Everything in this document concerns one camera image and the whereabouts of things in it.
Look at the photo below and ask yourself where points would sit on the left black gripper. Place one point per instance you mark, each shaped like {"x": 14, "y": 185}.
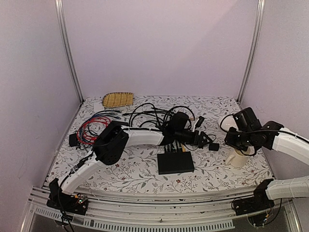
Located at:
{"x": 200, "y": 142}

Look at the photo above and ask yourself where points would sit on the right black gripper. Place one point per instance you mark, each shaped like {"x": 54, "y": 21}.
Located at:
{"x": 230, "y": 138}

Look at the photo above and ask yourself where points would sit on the black network switch box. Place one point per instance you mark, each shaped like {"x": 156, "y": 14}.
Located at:
{"x": 175, "y": 163}

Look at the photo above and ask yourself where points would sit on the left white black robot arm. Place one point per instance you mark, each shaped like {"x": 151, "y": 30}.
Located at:
{"x": 107, "y": 150}

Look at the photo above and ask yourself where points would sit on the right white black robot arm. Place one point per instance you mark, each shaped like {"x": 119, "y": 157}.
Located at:
{"x": 272, "y": 136}

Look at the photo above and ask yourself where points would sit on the black plug adapter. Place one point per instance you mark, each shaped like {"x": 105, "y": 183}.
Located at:
{"x": 213, "y": 147}

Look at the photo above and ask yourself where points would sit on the cream ceramic mug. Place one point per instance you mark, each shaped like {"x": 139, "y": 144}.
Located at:
{"x": 236, "y": 159}

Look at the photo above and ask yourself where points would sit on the white ceramic bowl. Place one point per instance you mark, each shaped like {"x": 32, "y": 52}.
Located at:
{"x": 225, "y": 123}

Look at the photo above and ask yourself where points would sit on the woven bamboo tray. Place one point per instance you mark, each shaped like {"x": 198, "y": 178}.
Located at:
{"x": 117, "y": 99}

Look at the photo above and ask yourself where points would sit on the white card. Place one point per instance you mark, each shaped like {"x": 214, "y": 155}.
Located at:
{"x": 98, "y": 107}

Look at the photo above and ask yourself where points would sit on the black power adapter box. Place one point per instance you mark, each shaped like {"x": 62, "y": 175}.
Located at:
{"x": 73, "y": 141}

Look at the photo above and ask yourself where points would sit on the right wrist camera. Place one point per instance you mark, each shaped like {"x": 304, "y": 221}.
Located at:
{"x": 246, "y": 120}

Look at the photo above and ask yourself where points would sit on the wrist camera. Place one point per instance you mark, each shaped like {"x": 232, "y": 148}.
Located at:
{"x": 178, "y": 122}
{"x": 246, "y": 120}

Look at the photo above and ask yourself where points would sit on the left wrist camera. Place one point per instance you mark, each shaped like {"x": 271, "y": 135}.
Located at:
{"x": 178, "y": 122}

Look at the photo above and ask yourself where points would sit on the aluminium front rail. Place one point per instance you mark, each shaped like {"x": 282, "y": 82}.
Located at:
{"x": 198, "y": 212}

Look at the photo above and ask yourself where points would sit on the right aluminium frame post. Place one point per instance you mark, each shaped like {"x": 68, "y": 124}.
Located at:
{"x": 254, "y": 44}

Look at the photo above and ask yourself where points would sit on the aluminium frame post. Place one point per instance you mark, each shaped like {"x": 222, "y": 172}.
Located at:
{"x": 69, "y": 57}
{"x": 254, "y": 44}

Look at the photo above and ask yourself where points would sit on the left aluminium frame post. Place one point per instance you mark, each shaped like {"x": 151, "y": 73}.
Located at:
{"x": 69, "y": 57}

